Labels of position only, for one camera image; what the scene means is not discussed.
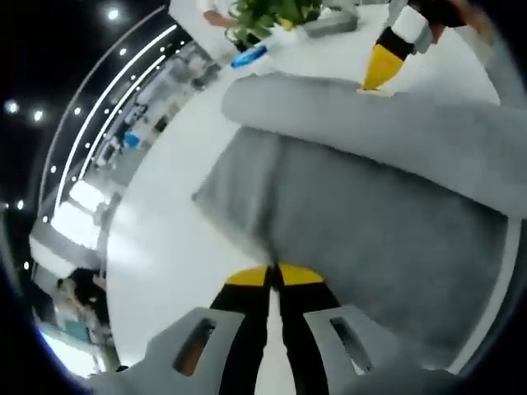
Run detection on grey towel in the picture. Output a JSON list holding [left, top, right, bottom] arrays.
[[191, 72, 527, 371]]

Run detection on grey flat object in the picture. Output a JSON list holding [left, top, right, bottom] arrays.
[[305, 9, 360, 39]]

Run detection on blue flat object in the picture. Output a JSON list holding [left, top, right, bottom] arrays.
[[229, 44, 269, 69]]

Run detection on person's right hand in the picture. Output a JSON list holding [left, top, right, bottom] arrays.
[[411, 0, 495, 33]]

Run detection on green potted plant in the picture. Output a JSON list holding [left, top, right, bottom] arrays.
[[223, 0, 324, 47]]

